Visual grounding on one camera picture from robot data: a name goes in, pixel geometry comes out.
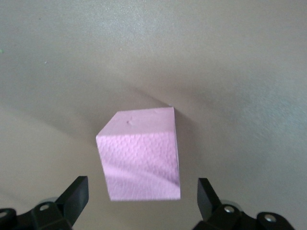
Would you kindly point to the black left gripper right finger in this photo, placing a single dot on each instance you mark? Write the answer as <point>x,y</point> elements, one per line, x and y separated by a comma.
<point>208,201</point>

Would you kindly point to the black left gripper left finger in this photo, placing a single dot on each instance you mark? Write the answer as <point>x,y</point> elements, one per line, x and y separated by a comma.
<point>72,198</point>

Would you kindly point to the pink foam block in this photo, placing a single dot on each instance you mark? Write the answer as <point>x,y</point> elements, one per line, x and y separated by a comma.
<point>139,155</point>

